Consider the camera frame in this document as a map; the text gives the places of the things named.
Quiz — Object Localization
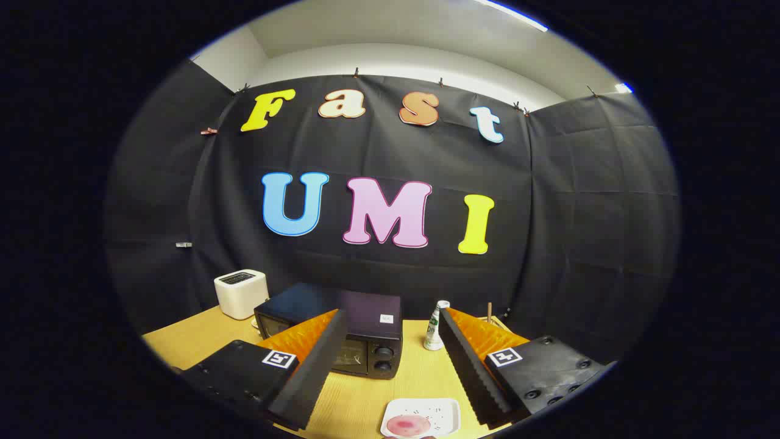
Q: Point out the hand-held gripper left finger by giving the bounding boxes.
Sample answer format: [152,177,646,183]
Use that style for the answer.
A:
[172,309,348,431]

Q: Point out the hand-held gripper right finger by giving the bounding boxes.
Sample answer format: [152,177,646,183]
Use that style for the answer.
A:
[439,307,611,429]

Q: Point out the white square plate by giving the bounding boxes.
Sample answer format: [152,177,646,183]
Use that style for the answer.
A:
[380,398,461,439]

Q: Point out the black toaster oven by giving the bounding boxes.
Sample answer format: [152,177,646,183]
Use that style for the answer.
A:
[253,282,403,380]

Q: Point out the pink ham slice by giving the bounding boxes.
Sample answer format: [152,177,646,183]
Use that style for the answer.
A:
[386,415,431,437]

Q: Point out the white bread toaster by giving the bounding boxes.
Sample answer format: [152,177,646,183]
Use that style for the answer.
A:
[214,269,269,320]

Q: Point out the white bottle green label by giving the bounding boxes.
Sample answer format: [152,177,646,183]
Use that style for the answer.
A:
[424,300,450,351]

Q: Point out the black backdrop cloth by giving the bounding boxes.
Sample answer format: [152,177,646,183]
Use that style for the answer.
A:
[105,59,681,366]

